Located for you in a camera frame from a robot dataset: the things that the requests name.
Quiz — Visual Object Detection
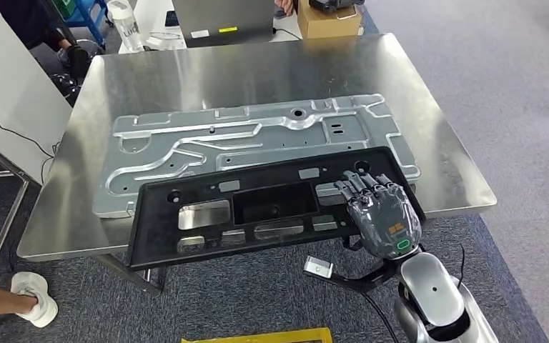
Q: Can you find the black device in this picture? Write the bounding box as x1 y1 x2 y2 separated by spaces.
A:
308 0 365 14

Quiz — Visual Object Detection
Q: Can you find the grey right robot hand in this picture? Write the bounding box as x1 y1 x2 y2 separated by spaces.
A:
333 170 423 260

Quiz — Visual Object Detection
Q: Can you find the clear plastic water bottle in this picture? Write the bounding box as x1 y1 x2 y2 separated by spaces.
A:
107 0 144 53

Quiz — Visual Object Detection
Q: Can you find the stamped aluminium plate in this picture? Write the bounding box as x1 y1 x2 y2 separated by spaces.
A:
91 93 421 219

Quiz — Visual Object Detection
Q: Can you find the black desk cable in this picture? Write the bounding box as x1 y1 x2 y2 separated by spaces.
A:
273 27 302 42

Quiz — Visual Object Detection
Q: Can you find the white desk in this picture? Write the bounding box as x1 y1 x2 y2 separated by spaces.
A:
118 0 304 52

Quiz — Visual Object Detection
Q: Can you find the person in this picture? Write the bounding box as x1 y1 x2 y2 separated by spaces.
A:
274 0 296 18
0 0 91 81

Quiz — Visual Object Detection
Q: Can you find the grey laptop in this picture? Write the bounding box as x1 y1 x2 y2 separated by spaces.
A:
172 0 276 49

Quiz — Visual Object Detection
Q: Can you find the thin black table cable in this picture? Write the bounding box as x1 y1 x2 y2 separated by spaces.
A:
0 87 62 187

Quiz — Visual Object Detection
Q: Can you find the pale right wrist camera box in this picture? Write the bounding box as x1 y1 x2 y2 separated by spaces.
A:
302 256 335 279

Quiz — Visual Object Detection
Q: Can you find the white side table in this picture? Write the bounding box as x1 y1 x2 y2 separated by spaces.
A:
0 10 73 285

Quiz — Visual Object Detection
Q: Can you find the black plastic panel part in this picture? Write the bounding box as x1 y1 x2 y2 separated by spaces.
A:
125 145 427 272

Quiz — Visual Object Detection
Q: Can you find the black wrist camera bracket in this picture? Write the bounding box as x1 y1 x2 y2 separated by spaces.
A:
324 257 401 294

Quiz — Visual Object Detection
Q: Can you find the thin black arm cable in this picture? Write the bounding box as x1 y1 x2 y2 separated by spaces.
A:
453 244 468 291

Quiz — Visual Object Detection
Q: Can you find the cardboard box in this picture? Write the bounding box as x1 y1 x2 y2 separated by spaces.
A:
297 0 364 40

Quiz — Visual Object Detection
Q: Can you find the blue cart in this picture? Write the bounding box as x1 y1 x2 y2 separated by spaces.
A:
49 0 111 49

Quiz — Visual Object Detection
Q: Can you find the yellow floor tape square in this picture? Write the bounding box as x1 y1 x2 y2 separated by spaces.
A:
180 327 334 343

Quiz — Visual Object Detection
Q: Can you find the white shoe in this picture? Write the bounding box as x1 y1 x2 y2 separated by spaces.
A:
10 272 59 329

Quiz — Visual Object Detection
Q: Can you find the steel workbench table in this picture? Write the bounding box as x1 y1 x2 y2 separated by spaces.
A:
16 31 498 298

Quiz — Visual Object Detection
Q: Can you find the white desk item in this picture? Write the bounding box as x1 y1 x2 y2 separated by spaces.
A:
144 30 187 51

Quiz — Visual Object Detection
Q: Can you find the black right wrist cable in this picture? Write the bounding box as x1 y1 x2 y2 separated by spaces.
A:
358 289 401 343

